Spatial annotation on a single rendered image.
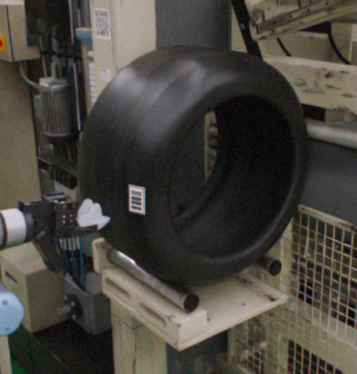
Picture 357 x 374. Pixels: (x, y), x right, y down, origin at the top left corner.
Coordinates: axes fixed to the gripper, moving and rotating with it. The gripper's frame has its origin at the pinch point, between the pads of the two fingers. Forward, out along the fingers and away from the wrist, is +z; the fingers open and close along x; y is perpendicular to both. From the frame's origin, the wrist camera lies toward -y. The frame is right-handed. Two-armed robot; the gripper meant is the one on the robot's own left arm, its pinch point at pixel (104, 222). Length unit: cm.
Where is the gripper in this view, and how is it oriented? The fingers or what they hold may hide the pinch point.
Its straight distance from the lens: 144.9
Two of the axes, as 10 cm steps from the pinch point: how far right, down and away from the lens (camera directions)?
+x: -6.0, -2.7, 7.5
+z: 8.0, -1.1, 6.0
